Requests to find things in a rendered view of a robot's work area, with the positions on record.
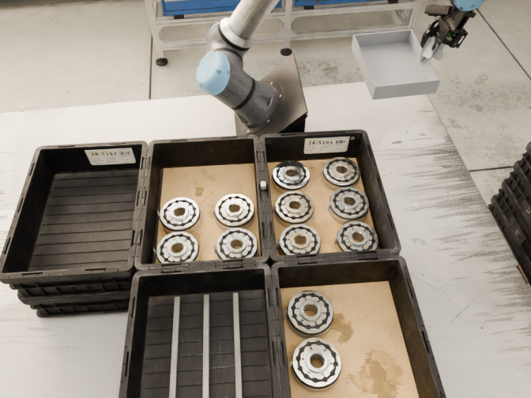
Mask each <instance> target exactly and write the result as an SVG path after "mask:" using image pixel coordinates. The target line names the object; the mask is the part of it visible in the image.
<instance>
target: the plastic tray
mask: <svg viewBox="0 0 531 398"><path fill-rule="evenodd" d="M352 51H353V54H354V55H355V58H356V61H357V63H358V66H359V68H360V71H361V73H362V75H363V79H364V80H365V83H366V85H367V88H368V91H369V93H370V95H371V98H372V100H380V99H389V98H396V97H404V96H418V95H426V94H433V93H436V92H437V89H438V86H439V82H440V79H439V76H438V75H437V73H436V72H435V69H434V68H433V66H432V64H431V63H430V61H429V59H427V58H425V57H424V60H423V61H422V62H420V60H419V53H420V43H419V41H418V39H417V38H416V36H415V34H414V32H413V31H412V29H408V30H400V31H391V32H376V33H367V34H359V35H353V38H352Z"/></svg>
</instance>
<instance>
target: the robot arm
mask: <svg viewBox="0 0 531 398"><path fill-rule="evenodd" d="M279 1H280V0H241V2H240V3H239V4H238V6H237V7H236V9H235V11H234V12H233V14H232V15H231V16H230V17H225V18H224V19H222V20H221V22H217V23H215V25H213V26H212V27H211V29H210V30H209V33H208V35H207V38H206V55H205V56H204V57H203V58H202V60H201V61H200V63H199V65H200V66H199V67H198V68H197V72H196V79H197V83H198V85H199V86H200V87H201V88H203V89H204V91H205V92H207V93H208V94H210V95H211V96H213V97H215V98H216V99H218V100H219V101H220V102H222V103H223V104H225V105H226V106H227V107H229V108H231V109H232V110H233V111H234V112H235V114H236V115H237V117H238V118H239V120H240V121H241V123H242V124H244V125H245V126H246V127H248V128H255V127H257V126H260V125H261V124H262V123H263V122H265V121H266V120H267V119H268V117H269V116H270V115H271V114H272V113H273V110H274V108H275V106H276V104H277V97H278V94H277V90H276V89H275V88H274V87H273V86H272V85H270V84H266V83H264V82H261V81H256V80H255V79H254V78H253V77H251V76H250V75H249V74H247V73H246V72H245V71H244V70H243V56H244V55H245V54H246V53H247V51H248V50H249V49H250V47H251V46H252V44H253V34H255V33H256V31H257V30H258V28H259V27H260V26H261V24H262V23H263V21H264V20H265V19H266V18H267V17H268V15H269V14H270V13H271V11H272V10H273V8H274V7H275V6H276V4H277V3H278V2H279ZM447 1H450V4H451V5H452V6H439V5H436V4H431V5H426V9H425V12H424V13H426V14H428V16H431V17H437V16H439V17H437V18H435V20H434V21H433V22H432V23H431V24H430V25H429V26H428V28H427V29H426V30H425V32H424V34H423V36H422V40H421V43H420V53H419V60H420V62H422V61H423V60H424V57H425V58H427V59H429V60H430V59H432V58H435V59H437V60H439V61H441V60H442V59H443V48H444V47H445V46H446V45H449V47H452V48H455V47H456V48H457V49H458V48H459V47H460V45H461V43H462V42H463V41H464V39H465V37H466V36H467V35H468V33H467V31H466V30H465V29H464V26H465V24H466V22H467V21H468V19H469V18H470V17H471V18H474V17H475V16H476V13H475V12H474V9H476V8H477V7H479V6H480V5H481V4H482V3H483V2H484V0H447ZM433 36H434V37H435V38H436V39H435V38H434V37H433ZM462 36H464V38H463V39H462V41H461V42H460V43H458V42H459V41H460V39H461V38H462Z"/></svg>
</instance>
